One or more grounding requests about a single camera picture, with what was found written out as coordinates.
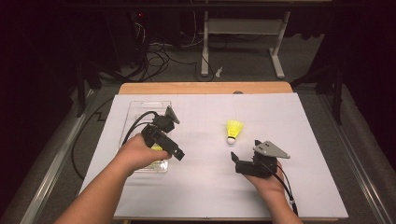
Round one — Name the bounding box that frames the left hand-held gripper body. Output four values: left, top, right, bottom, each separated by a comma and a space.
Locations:
151, 105, 180, 156

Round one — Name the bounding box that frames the grey metal rail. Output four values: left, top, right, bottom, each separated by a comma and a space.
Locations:
18, 88, 101, 224
317, 92, 390, 224

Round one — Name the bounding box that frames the black metal stand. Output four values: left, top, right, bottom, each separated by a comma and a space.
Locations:
290, 55, 347, 126
76, 59, 104, 119

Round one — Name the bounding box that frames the right hand-held gripper cable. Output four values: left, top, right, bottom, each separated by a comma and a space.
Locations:
261, 158, 299, 217

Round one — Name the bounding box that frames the person's right hand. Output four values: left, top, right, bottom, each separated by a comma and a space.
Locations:
246, 161, 286, 200

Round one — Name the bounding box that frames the thin white cable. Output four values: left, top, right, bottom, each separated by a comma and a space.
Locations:
191, 10, 200, 48

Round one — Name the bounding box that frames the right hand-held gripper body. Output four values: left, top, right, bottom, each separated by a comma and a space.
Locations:
234, 140, 291, 179

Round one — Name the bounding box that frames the hand-held gripper cable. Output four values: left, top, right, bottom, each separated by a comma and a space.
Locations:
261, 158, 299, 217
121, 110, 158, 146

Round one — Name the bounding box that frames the white metal desk frame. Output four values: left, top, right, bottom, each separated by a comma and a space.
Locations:
200, 0, 292, 79

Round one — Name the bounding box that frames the black computer tower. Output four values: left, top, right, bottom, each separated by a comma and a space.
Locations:
106, 8, 150, 71

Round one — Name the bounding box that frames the tangle of black cables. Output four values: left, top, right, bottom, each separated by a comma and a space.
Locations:
124, 40, 216, 83

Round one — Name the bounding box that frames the person's left hand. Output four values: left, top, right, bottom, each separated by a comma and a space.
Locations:
113, 133, 172, 178

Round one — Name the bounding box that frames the wooden table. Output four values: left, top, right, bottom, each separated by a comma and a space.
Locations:
111, 81, 341, 223

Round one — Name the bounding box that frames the left hand-held gripper cable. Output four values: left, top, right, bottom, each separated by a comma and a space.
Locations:
121, 110, 158, 146

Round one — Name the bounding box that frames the white foam board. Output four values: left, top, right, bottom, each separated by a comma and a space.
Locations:
78, 92, 349, 220

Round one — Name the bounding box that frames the long black cable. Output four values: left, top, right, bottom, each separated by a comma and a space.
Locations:
70, 97, 115, 181

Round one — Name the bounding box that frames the clear plastic box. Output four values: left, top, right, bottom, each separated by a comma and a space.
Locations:
120, 100, 173, 174

